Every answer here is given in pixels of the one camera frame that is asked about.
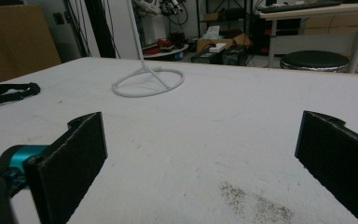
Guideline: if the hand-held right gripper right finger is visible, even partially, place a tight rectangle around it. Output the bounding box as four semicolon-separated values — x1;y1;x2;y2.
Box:
294;110;358;224

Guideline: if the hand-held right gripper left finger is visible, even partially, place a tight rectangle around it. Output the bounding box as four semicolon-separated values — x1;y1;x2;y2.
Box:
22;111;108;224

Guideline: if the black round stool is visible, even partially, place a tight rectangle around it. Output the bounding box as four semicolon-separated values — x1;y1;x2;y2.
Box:
279;49;351;74

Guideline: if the brown cardboard box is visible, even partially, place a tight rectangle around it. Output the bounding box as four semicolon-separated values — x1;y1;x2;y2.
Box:
0;4;62;89

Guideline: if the black equipment case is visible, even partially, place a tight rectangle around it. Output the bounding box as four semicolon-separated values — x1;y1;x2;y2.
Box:
190;44;250;66

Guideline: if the light wooden desk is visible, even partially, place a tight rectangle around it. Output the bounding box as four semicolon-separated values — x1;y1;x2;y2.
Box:
256;0;358;75

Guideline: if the small round white table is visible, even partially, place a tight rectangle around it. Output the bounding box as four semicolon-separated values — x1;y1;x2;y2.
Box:
142;43;190;61

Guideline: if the black keyboard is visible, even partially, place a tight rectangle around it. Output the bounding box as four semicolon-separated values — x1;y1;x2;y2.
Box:
257;0;343;14

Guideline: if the small white box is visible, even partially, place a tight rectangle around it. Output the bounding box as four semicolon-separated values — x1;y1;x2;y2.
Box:
208;42;228;53

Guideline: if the open cardboard box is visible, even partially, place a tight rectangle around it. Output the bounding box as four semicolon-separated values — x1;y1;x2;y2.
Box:
196;28;253;54

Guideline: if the black metal shelf rack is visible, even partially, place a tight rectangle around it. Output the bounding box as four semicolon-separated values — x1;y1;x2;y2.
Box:
196;0;255;41

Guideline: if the black strap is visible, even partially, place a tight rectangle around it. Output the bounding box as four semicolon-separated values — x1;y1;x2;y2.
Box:
0;81;42;109

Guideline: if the white stand with ring base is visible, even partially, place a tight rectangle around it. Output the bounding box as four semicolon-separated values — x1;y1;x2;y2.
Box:
111;0;186;99

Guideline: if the black upright post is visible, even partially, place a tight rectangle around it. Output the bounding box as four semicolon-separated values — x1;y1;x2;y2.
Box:
83;0;117;59

